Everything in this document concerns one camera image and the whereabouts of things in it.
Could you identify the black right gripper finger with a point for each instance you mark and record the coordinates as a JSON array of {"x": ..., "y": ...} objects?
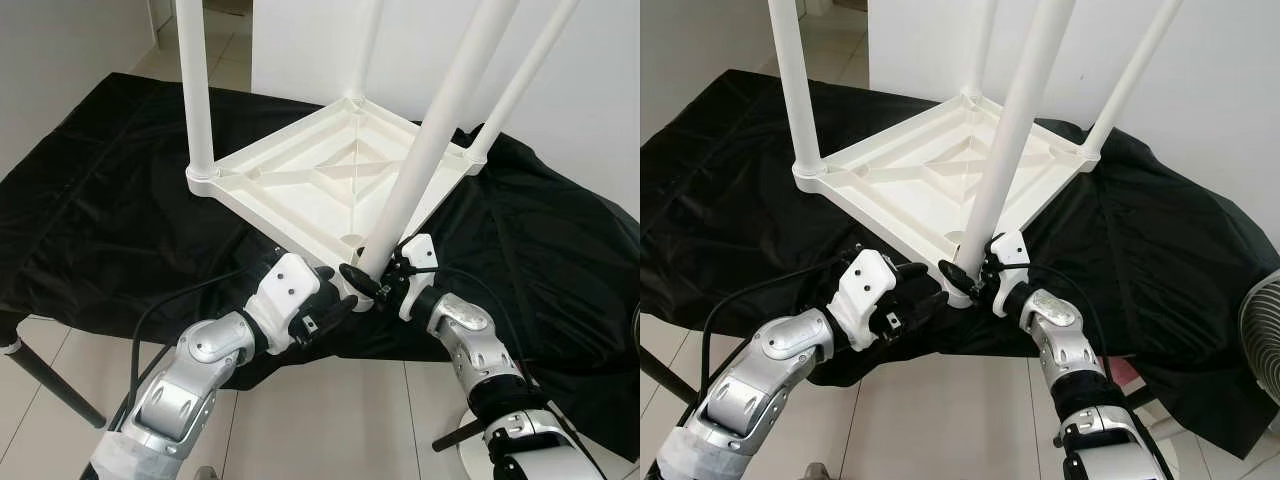
[
  {"x": 958, "y": 273},
  {"x": 360, "y": 278}
]

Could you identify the white plastic table top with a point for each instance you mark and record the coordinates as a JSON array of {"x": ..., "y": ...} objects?
[
  {"x": 900, "y": 175},
  {"x": 290, "y": 180}
]

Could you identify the white plastic table leg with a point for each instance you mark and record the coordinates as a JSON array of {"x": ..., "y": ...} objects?
[
  {"x": 365, "y": 50},
  {"x": 1015, "y": 130},
  {"x": 195, "y": 90},
  {"x": 1130, "y": 80},
  {"x": 520, "y": 80},
  {"x": 440, "y": 130},
  {"x": 795, "y": 90},
  {"x": 978, "y": 50}
]

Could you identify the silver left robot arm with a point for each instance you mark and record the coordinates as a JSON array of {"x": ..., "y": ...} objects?
[
  {"x": 190, "y": 380},
  {"x": 770, "y": 380}
]

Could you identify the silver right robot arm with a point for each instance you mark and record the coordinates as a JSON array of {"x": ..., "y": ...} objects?
[
  {"x": 1070, "y": 345},
  {"x": 480, "y": 350}
]

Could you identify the black cloth cover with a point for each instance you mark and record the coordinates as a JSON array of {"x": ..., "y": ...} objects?
[
  {"x": 1160, "y": 270},
  {"x": 540, "y": 270}
]

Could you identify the pink cushioned seat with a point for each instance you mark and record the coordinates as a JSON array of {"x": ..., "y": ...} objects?
[{"x": 1128, "y": 372}]

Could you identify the grey robot left leg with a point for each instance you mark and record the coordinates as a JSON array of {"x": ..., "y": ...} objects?
[
  {"x": 205, "y": 473},
  {"x": 815, "y": 473}
]

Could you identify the white fan head grille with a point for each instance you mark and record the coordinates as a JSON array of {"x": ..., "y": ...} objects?
[{"x": 1262, "y": 320}]

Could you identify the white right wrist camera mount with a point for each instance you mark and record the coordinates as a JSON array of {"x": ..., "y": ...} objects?
[
  {"x": 420, "y": 262},
  {"x": 1012, "y": 260}
]

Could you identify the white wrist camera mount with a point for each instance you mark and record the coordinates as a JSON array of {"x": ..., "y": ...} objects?
[
  {"x": 1012, "y": 260},
  {"x": 285, "y": 290},
  {"x": 420, "y": 262},
  {"x": 868, "y": 290}
]

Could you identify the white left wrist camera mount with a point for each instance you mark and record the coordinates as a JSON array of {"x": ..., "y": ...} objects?
[
  {"x": 285, "y": 290},
  {"x": 868, "y": 290}
]

